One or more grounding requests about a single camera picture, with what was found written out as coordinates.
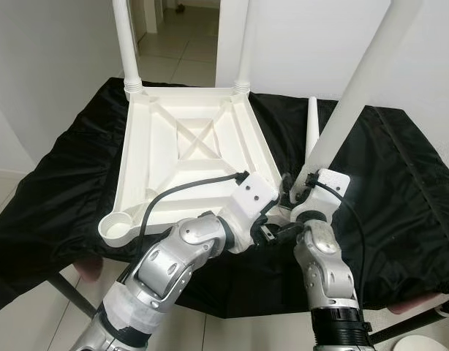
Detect black cloth table cover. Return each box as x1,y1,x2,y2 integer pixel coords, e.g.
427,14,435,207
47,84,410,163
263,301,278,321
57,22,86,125
0,77,449,319

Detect white round base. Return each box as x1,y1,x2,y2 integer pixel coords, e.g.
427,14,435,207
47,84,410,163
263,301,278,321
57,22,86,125
393,335,445,351

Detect white plastic table top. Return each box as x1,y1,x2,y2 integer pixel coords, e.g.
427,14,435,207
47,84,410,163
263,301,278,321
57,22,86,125
98,86,300,248

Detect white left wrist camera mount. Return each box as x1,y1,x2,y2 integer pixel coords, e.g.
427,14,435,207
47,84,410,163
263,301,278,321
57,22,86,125
223,173,279,253

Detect white plastic table leg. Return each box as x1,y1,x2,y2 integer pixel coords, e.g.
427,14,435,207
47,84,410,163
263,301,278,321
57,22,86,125
111,0,145,94
305,96,322,165
294,0,424,192
235,0,260,94

